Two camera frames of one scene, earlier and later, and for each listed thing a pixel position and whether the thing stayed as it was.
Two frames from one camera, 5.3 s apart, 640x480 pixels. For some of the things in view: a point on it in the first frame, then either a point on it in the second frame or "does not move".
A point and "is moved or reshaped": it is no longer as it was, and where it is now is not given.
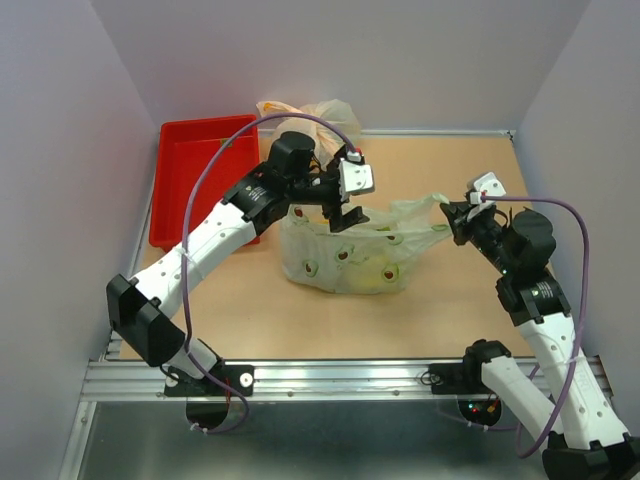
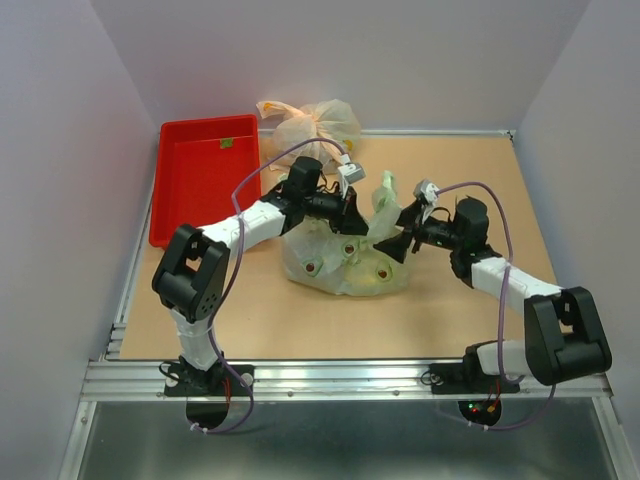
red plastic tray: (184, 151) does not move
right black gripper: (462, 217) to (412, 221)
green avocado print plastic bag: (372, 257) is moved or reshaped
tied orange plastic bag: (326, 142) does not move
